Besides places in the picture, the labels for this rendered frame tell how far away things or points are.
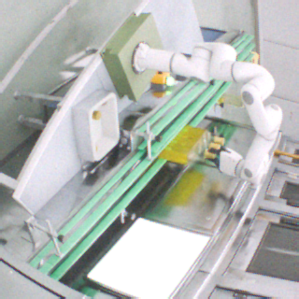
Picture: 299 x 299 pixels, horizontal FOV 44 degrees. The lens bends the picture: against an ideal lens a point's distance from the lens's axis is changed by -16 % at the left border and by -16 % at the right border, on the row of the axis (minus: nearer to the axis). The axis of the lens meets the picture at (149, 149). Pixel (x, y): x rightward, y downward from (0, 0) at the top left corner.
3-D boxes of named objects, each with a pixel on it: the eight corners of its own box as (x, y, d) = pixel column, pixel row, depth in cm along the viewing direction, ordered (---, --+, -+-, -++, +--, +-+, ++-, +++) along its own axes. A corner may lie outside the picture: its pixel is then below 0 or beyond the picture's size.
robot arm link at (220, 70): (228, 76, 143) (235, 40, 144) (180, 72, 160) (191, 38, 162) (241, 86, 149) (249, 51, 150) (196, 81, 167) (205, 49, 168)
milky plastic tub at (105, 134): (78, 158, 164) (96, 163, 161) (71, 107, 152) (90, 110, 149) (102, 136, 177) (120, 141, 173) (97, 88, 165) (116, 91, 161)
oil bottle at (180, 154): (147, 155, 189) (192, 167, 180) (147, 144, 186) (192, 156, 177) (153, 149, 193) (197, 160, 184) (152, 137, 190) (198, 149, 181)
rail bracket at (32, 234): (21, 239, 133) (68, 265, 124) (8, 206, 124) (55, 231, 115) (29, 233, 137) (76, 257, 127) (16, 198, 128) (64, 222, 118)
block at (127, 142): (117, 149, 178) (132, 153, 175) (115, 129, 173) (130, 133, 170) (121, 145, 181) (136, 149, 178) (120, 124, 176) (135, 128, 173)
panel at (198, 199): (83, 281, 141) (163, 312, 127) (81, 277, 139) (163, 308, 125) (187, 160, 206) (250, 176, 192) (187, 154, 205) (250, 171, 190)
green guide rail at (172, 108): (136, 133, 175) (154, 137, 172) (136, 131, 174) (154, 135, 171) (245, 35, 302) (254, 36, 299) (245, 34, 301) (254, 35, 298)
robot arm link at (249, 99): (249, 109, 158) (230, 126, 150) (259, 69, 142) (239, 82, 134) (280, 132, 150) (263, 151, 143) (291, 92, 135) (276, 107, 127)
